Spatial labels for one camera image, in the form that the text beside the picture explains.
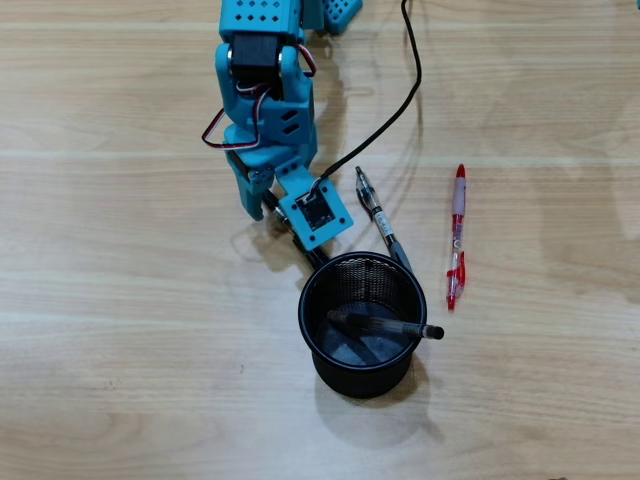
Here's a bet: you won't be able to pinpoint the clear pen with black cap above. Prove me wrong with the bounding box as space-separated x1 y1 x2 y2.
327 309 445 343

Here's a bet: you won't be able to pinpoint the black grey click pen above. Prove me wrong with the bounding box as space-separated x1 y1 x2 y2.
354 165 414 274

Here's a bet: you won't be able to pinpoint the red white black servo wires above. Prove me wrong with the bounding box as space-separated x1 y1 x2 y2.
201 43 318 151

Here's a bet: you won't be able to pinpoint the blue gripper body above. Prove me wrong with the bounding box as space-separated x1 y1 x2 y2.
224 141 317 180

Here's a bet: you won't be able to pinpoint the wrist camera on blue mount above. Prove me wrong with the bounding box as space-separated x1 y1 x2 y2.
277 172 355 251

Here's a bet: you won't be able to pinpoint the black camera cable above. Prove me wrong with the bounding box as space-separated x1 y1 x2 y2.
309 0 423 201

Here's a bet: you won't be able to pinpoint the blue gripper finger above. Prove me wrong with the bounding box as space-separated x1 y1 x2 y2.
227 153 276 223

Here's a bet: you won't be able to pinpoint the black mesh pen holder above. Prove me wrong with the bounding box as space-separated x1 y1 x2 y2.
297 250 428 400

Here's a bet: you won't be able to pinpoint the black pen with gold ring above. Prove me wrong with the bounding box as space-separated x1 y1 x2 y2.
260 189 331 270

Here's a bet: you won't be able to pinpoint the red retractable pen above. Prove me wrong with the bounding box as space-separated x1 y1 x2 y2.
445 163 469 312

